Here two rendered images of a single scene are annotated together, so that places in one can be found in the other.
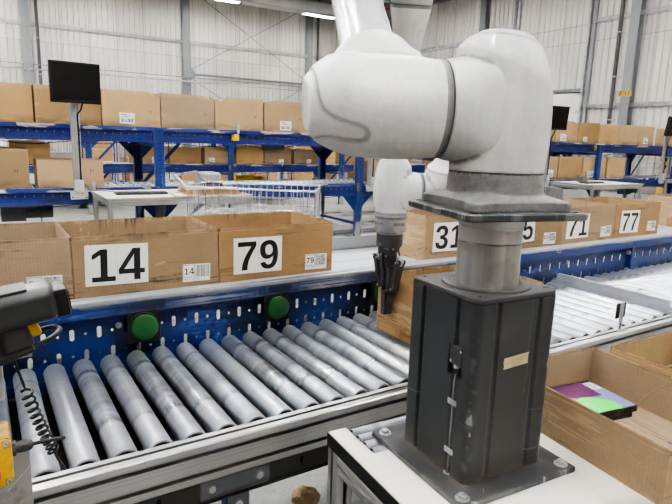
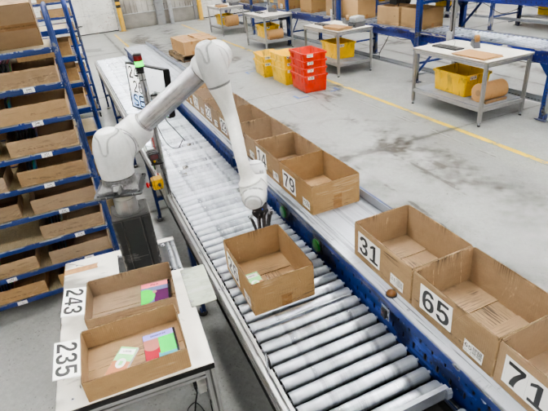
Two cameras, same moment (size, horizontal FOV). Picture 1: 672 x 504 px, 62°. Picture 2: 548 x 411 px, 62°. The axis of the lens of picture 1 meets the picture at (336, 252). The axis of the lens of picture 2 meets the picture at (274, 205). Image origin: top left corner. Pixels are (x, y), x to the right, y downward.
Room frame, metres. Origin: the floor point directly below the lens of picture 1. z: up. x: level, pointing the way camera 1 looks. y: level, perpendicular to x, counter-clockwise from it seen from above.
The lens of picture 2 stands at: (2.03, -2.05, 2.11)
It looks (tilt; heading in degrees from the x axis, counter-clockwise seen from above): 29 degrees down; 101
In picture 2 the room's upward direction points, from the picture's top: 6 degrees counter-clockwise
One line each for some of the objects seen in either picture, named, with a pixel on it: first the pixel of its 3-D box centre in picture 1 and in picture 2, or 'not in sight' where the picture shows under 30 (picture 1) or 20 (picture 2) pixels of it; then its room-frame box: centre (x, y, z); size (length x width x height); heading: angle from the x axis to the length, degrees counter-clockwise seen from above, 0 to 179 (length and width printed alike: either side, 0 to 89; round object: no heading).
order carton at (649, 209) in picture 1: (610, 216); not in sight; (2.89, -1.41, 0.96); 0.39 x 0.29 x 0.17; 123
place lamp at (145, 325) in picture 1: (145, 327); not in sight; (1.42, 0.50, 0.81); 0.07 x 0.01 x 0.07; 123
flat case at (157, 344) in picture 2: not in sight; (161, 348); (1.27, -0.83, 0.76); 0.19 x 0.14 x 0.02; 119
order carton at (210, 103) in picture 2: not in sight; (227, 111); (0.99, 1.58, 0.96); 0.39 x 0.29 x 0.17; 122
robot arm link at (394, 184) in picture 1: (396, 184); (255, 177); (1.58, -0.16, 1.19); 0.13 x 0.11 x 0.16; 97
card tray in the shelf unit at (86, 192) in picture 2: not in sight; (63, 191); (0.05, 0.50, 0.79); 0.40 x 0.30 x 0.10; 34
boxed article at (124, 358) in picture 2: not in sight; (121, 364); (1.14, -0.92, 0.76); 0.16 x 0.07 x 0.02; 89
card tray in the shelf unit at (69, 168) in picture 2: not in sight; (53, 165); (0.05, 0.49, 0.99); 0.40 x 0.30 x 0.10; 29
